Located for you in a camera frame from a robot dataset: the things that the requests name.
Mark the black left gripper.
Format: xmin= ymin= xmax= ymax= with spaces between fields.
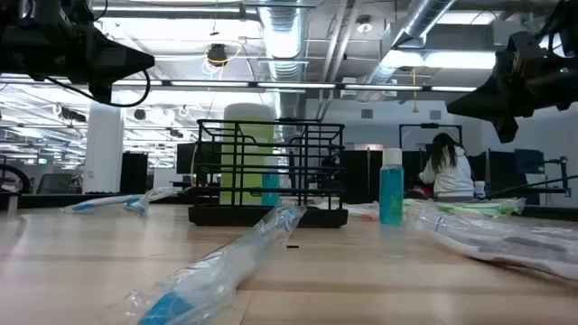
xmin=24 ymin=20 xmax=156 ymax=105

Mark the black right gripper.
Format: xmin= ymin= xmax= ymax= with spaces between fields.
xmin=446 ymin=32 xmax=571 ymax=144

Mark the blue toothbrush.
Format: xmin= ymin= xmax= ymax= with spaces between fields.
xmin=61 ymin=187 xmax=182 ymax=216
xmin=97 ymin=202 xmax=308 ymax=325

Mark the purple toothbrush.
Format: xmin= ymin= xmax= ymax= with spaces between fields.
xmin=404 ymin=201 xmax=578 ymax=282
xmin=433 ymin=211 xmax=578 ymax=256

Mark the teal mouthwash bottle white cap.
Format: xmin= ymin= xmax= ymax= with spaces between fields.
xmin=261 ymin=155 xmax=282 ymax=208
xmin=378 ymin=147 xmax=406 ymax=226

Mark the dark background monitor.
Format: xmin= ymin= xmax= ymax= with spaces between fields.
xmin=514 ymin=148 xmax=546 ymax=176

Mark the white column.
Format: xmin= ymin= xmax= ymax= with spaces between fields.
xmin=82 ymin=101 xmax=126 ymax=194

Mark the person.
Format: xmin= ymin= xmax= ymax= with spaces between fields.
xmin=417 ymin=132 xmax=476 ymax=203

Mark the black cabinet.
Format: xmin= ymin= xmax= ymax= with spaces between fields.
xmin=119 ymin=152 xmax=149 ymax=195

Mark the grey mesh office chair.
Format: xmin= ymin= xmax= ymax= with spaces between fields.
xmin=35 ymin=173 xmax=73 ymax=195

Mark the green wipes canister white lid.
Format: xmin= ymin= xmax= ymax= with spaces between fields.
xmin=219 ymin=102 xmax=275 ymax=207

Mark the long ceiling light strip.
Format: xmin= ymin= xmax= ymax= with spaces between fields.
xmin=0 ymin=79 xmax=480 ymax=94

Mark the black background rig frame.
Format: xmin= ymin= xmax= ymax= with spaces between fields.
xmin=398 ymin=122 xmax=464 ymax=153

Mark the black ceiling camera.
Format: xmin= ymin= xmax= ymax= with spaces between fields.
xmin=206 ymin=42 xmax=229 ymax=68

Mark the silver ventilation duct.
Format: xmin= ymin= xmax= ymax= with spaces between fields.
xmin=356 ymin=0 xmax=457 ymax=103
xmin=257 ymin=0 xmax=309 ymax=132

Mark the black aluminium table frame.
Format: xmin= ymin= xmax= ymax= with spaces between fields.
xmin=0 ymin=191 xmax=578 ymax=220

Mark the black wire caddy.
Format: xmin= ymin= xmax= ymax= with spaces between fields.
xmin=188 ymin=118 xmax=350 ymax=228

